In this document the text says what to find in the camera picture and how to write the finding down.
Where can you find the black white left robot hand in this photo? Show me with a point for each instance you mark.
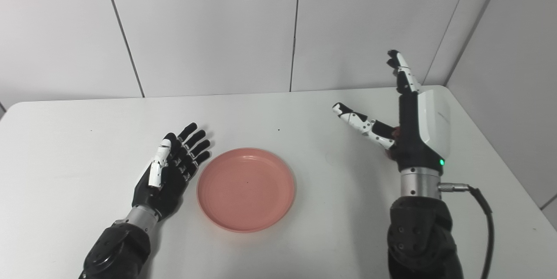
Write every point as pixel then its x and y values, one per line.
pixel 167 185

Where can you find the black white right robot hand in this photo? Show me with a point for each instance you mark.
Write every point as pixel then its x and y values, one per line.
pixel 417 148

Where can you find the pink round plate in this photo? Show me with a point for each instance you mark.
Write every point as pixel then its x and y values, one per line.
pixel 246 189

